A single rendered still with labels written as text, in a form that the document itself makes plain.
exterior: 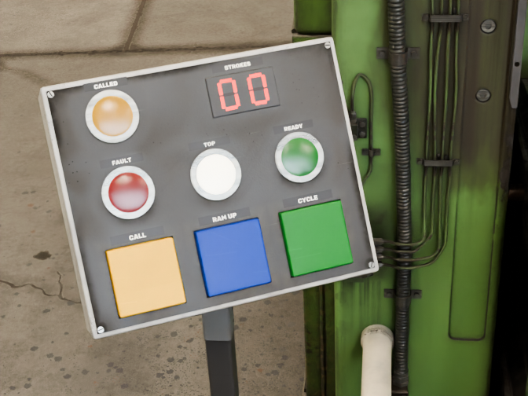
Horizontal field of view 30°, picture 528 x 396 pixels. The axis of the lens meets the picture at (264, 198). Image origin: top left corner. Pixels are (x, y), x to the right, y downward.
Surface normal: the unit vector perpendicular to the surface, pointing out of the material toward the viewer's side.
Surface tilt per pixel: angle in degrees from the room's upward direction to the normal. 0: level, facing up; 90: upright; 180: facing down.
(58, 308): 0
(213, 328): 90
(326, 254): 60
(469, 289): 90
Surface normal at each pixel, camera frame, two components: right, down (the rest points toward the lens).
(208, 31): -0.05, -0.85
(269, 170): 0.25, -0.01
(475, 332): -0.11, 0.52
